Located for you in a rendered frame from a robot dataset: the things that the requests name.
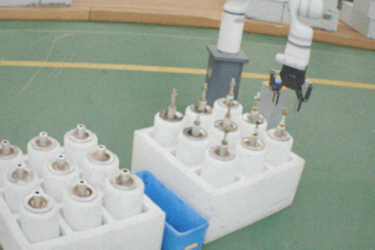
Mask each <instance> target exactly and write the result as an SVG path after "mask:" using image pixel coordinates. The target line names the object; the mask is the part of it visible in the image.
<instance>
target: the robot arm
mask: <svg viewBox="0 0 375 250"><path fill-rule="evenodd" d="M249 3H250V0H230V1H229V2H227V3H225V4H224V6H223V10H222V21H221V25H220V33H219V37H218V44H217V48H216V51H217V52H218V53H220V54H224V55H228V56H237V55H239V51H240V41H241V37H242V31H243V27H244V18H245V14H246V11H247V9H248V6H249ZM288 7H289V18H290V28H289V29H290V32H289V37H288V42H287V45H286V47H285V54H277V55H276V58H275V60H276V61H277V62H279V63H281V64H283V66H282V69H281V71H278V70H276V69H275V68H274V69H273V70H271V73H270V80H269V89H270V90H271V91H273V92H274V95H273V103H274V104H273V105H274V106H276V105H277V104H278V101H279V95H280V90H281V89H282V88H283V87H285V88H290V89H291V90H295V94H296V95H297V102H296V105H295V110H294V113H297V111H298V112H299V110H300V109H301V103H302V102H307V101H308V99H309V97H310V94H311V91H312V88H313V85H314V83H313V82H309V81H308V80H306V78H305V75H306V72H307V65H308V61H309V54H310V48H311V41H312V36H313V29H312V28H311V27H309V26H308V25H305V24H304V23H303V22H302V21H301V20H300V18H299V16H301V17H306V18H308V19H313V20H317V19H319V18H320V17H321V16H322V14H323V1H322V0H289V2H288ZM277 75H279V77H280V79H281V83H280V85H279V86H278V87H276V86H275V82H276V77H277ZM303 84H306V88H307V92H306V94H305V96H304V97H303V94H302V88H301V86H302V85H303Z"/></svg>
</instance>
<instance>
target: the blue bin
mask: <svg viewBox="0 0 375 250"><path fill-rule="evenodd" d="M132 174H134V175H136V176H138V177H139V178H140V179H141V180H142V181H143V183H144V192H143V193H144V194H145V195H146V196H147V197H148V198H149V199H150V200H152V201H153V202H154V203H155V204H156V205H157V206H158V207H159V208H160V209H161V210H162V211H163V212H164V213H165V222H164V227H163V238H162V243H161V250H200V249H201V246H202V245H203V242H204V237H205V235H206V231H207V229H208V228H209V226H210V222H209V221H208V219H206V218H205V217H204V216H203V215H202V214H200V213H199V212H198V211H197V210H195V209H194V208H193V207H192V206H190V205H189V204H188V203H187V202H186V201H184V200H183V199H182V198H181V197H180V196H178V195H177V194H176V193H175V192H174V191H173V190H172V189H170V188H169V187H168V186H166V185H165V184H164V183H163V182H162V181H161V180H160V179H159V178H158V177H157V176H155V175H154V174H153V173H152V172H151V171H149V170H141V171H138V172H133V173H132Z"/></svg>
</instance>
